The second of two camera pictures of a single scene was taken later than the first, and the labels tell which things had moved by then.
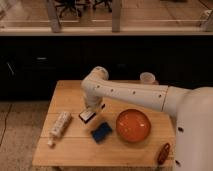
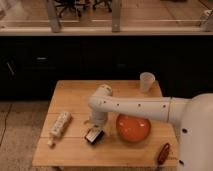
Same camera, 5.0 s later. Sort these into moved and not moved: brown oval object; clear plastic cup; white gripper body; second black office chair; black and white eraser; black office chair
Moved: black and white eraser; white gripper body
Not moved: brown oval object; black office chair; clear plastic cup; second black office chair
